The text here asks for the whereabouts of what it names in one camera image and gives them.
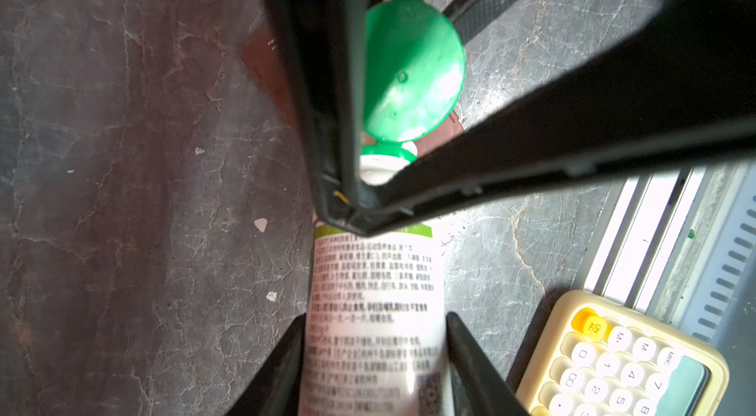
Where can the yellow calculator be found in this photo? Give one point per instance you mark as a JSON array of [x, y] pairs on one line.
[[596, 357]]

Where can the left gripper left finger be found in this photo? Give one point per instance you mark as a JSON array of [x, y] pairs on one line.
[[274, 390]]

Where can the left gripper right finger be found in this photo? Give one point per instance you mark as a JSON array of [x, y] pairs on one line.
[[477, 387]]

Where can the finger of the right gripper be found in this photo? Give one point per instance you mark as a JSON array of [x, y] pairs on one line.
[[322, 46], [679, 91]]

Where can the white slotted cable duct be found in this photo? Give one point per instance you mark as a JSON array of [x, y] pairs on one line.
[[726, 266]]

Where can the green cap white pill bottle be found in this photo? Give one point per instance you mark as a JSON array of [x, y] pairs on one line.
[[375, 339]]

